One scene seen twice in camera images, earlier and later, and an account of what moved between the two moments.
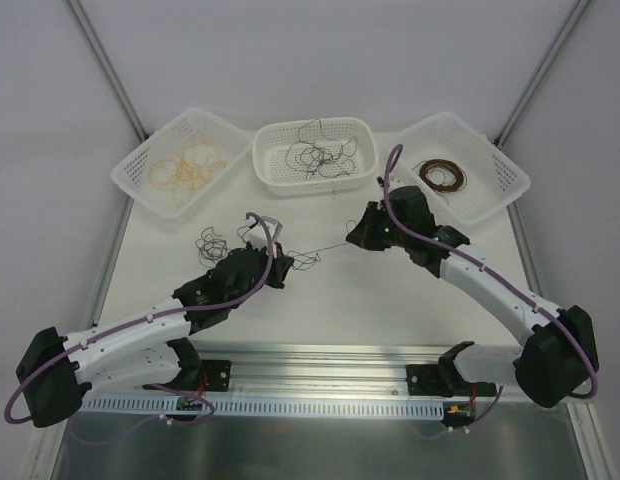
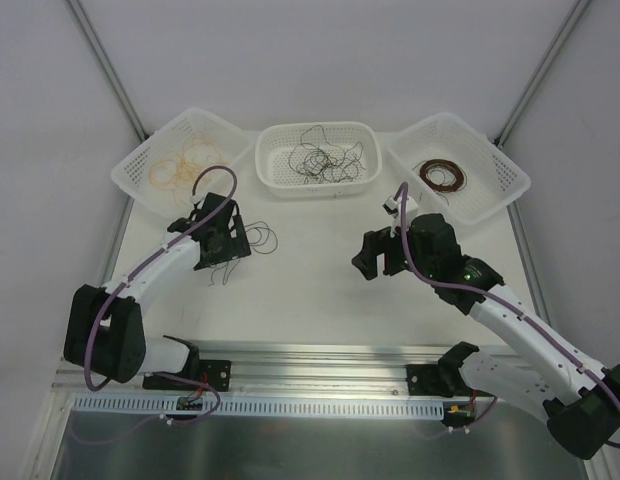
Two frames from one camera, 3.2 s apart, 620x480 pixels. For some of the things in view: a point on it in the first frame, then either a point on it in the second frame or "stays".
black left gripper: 278,265 -> 223,251
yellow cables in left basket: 188,170 stays
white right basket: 461,170 stays
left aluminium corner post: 105,65 stays
